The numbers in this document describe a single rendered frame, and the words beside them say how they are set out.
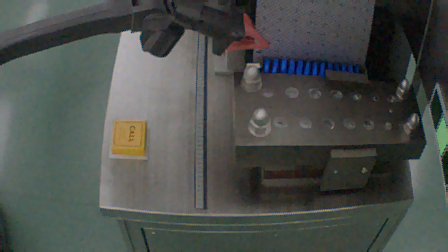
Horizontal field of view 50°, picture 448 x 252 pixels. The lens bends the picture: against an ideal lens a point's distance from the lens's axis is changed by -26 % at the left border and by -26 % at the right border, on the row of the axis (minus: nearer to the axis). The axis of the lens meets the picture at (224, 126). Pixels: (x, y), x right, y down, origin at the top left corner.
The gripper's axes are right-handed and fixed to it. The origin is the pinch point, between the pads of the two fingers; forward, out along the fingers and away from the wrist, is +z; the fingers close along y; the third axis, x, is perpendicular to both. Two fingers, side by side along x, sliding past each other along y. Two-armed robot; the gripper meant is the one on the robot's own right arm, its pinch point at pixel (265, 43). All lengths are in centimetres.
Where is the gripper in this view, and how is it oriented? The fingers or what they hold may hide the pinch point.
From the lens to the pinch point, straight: 113.0
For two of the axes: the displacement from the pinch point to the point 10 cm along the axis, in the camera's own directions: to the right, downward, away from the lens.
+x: 5.1, -5.3, -6.7
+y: 0.1, 7.9, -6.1
